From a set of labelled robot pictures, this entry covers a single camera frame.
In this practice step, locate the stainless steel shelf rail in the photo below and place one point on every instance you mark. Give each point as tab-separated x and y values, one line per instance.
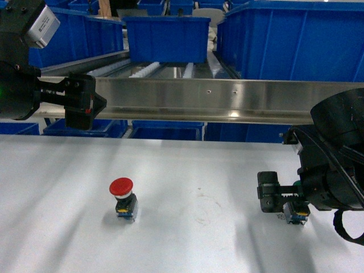
215	100

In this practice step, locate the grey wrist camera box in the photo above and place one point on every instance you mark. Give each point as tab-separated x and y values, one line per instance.
43	29

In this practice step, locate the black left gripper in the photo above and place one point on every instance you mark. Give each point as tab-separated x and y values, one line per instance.
19	81

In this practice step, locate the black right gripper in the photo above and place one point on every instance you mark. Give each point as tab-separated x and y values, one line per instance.
331	176

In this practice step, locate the red mushroom push button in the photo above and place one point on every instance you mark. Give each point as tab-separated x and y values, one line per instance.
127	202

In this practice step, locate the small blue bin centre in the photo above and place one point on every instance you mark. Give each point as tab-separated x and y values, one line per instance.
167	39

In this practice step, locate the large blue bin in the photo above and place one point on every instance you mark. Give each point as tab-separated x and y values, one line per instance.
297	41
78	37

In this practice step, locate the blue bin lower right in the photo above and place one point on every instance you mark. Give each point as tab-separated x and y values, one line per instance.
244	132

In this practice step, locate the blue bin lower centre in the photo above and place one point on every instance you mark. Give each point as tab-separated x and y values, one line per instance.
167	130

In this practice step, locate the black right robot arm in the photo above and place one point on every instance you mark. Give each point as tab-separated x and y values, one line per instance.
339	119

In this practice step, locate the large blue bin left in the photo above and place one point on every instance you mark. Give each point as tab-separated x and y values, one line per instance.
78	37

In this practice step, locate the large blue bin right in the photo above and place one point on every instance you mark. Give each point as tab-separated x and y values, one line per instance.
297	41

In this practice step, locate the green mushroom push button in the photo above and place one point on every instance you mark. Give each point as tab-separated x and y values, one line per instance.
296	211

